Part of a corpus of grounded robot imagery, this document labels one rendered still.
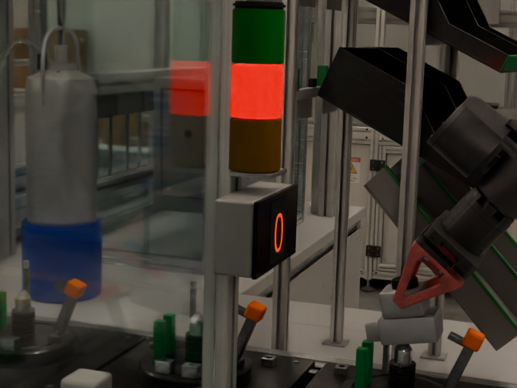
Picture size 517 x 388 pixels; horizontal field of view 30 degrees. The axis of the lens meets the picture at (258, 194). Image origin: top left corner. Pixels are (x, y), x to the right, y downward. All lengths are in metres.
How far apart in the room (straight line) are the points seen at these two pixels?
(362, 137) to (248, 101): 4.33
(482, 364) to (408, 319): 0.58
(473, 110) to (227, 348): 0.36
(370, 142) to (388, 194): 3.89
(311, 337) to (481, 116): 0.78
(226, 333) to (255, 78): 0.25
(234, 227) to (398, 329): 0.29
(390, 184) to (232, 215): 0.48
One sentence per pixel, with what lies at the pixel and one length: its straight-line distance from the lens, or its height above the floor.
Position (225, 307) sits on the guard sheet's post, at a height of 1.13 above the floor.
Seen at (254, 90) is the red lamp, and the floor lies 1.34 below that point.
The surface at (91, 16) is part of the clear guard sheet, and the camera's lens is 0.68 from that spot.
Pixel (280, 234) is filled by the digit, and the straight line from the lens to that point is 0.92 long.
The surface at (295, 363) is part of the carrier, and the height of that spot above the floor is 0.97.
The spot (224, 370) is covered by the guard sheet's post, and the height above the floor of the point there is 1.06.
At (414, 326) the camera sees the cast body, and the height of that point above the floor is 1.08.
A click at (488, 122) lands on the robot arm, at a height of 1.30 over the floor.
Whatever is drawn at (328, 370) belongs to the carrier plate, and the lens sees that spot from 1.24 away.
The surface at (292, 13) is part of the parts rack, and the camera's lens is 1.29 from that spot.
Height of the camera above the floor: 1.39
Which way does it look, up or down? 10 degrees down
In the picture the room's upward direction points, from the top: 2 degrees clockwise
